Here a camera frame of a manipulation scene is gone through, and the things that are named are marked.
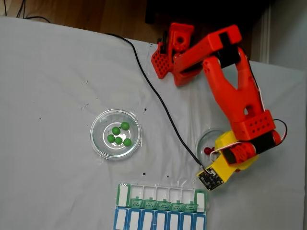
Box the weekly pill organizer box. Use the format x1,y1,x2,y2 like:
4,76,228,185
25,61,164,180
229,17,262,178
112,182,209,230

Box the black camera circuit board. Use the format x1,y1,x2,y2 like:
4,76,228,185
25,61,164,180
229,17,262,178
196,167,225,192

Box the white table cloth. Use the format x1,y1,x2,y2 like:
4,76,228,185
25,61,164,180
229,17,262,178
0,16,307,230

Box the black furniture piece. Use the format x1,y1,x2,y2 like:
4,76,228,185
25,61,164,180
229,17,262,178
145,0,272,63

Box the thin servo wire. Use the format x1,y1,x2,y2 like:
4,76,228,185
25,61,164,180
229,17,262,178
272,118,288,146

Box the clear glass bowl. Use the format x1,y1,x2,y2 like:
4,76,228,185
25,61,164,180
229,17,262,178
90,109,142,161
195,128,231,169

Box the black camera cable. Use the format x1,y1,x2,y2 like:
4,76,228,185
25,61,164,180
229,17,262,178
105,33,207,173

